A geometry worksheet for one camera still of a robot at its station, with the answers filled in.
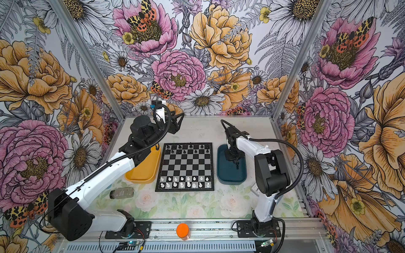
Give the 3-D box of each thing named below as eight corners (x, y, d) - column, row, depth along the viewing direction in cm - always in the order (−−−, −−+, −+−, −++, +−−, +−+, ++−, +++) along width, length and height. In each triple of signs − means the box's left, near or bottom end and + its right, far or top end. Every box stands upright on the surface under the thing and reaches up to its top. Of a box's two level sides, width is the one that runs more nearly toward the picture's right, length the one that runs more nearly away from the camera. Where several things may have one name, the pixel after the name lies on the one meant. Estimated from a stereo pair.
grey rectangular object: (113, 199, 85) (108, 196, 81) (116, 190, 88) (112, 187, 84) (132, 199, 85) (128, 196, 81) (134, 190, 88) (131, 187, 84)
